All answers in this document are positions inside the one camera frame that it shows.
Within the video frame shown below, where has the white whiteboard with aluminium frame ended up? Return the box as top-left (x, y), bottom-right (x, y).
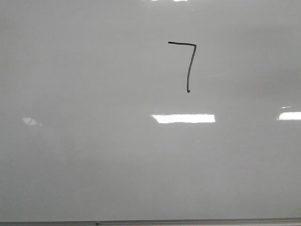
top-left (0, 0), bottom-right (301, 221)

